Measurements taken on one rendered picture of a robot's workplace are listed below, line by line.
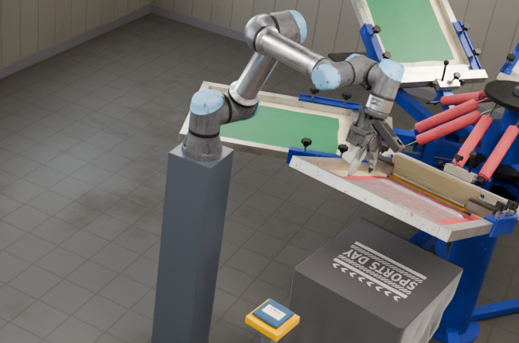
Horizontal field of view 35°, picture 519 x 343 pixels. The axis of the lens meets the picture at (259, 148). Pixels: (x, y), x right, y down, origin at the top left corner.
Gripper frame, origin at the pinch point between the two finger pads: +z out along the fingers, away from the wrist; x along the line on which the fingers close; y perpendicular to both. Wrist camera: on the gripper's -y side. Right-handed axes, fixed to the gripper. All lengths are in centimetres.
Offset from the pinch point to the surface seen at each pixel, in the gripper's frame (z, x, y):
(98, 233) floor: 120, -109, 180
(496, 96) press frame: -24, -133, 7
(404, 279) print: 41, -50, -9
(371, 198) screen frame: 7.9, -10.7, -1.4
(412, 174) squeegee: 9, -69, 9
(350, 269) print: 43, -40, 8
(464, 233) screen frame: 9.5, -25.9, -28.7
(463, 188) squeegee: 6, -70, -11
